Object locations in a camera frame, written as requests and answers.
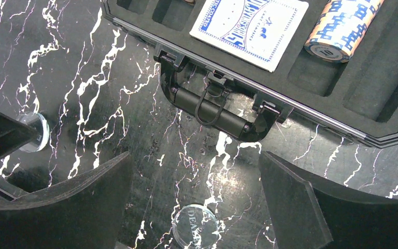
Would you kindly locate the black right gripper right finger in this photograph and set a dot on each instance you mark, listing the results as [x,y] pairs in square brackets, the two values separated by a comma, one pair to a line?
[309,211]

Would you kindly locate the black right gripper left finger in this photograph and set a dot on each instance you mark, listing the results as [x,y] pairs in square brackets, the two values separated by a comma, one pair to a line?
[85,211]

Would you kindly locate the clear round acrylic disc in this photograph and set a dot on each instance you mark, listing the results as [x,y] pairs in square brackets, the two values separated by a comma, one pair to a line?
[39,123]

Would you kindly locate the clear acrylic dealer button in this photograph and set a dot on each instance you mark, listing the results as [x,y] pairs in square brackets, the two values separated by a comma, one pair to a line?
[195,226]

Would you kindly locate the blue playing card deck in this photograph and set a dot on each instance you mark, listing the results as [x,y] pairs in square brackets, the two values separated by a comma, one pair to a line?
[257,31]

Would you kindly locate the orange poker chip stack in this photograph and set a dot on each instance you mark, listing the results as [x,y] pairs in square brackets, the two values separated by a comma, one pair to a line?
[340,29]

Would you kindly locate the black poker set case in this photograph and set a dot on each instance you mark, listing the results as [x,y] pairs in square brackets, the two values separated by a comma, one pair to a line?
[242,66]

